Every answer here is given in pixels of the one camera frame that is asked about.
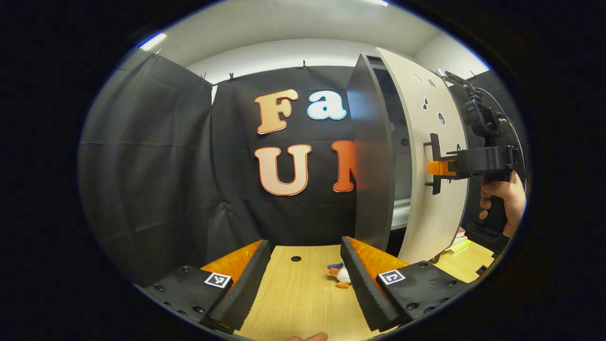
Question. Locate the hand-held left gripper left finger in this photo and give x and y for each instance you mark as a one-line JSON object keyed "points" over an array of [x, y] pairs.
{"points": [[251, 279]]}

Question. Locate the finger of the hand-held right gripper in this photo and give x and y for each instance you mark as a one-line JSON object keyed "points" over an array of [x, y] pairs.
{"points": [[473, 163]]}

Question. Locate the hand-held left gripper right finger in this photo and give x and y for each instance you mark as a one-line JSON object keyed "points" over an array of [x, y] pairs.
{"points": [[362, 289]]}

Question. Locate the white cabinet door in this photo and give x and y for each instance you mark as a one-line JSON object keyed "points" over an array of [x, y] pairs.
{"points": [[435, 222]]}

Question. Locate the white cabinet shelf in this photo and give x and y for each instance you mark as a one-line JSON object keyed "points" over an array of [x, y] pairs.
{"points": [[401, 213]]}

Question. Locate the penguin plush toy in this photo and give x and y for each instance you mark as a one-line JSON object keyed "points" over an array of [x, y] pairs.
{"points": [[343, 274]]}

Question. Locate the yellow book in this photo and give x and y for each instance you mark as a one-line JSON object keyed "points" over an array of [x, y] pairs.
{"points": [[458, 246]]}

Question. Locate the black backdrop cloth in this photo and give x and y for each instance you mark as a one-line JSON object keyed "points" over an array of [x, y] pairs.
{"points": [[156, 166]]}

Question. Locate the long ceiling light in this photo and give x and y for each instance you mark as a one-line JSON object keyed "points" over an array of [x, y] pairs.
{"points": [[152, 41], [378, 2]]}

